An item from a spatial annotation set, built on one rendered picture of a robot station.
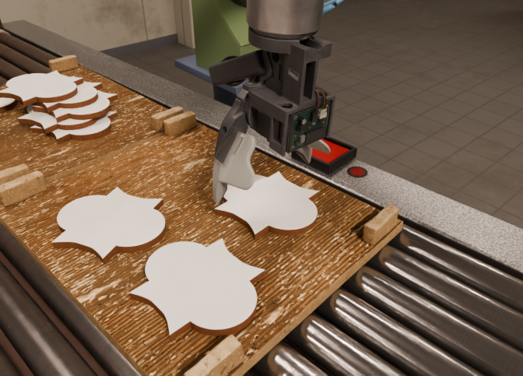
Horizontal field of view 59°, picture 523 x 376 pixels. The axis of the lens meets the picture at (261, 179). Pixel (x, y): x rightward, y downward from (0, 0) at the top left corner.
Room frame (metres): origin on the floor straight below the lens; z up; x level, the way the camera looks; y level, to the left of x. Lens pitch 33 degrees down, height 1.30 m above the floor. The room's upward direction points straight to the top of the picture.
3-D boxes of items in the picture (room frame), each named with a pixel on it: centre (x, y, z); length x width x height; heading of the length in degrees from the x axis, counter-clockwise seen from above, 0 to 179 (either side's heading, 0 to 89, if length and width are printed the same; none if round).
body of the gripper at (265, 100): (0.47, -0.02, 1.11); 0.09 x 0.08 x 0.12; 39
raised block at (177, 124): (0.71, 0.14, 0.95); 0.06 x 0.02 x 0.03; 136
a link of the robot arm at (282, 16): (0.48, -0.03, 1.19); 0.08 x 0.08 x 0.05
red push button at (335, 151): (0.65, -0.10, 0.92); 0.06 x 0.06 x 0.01; 47
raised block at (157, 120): (0.73, 0.16, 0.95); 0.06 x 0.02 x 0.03; 135
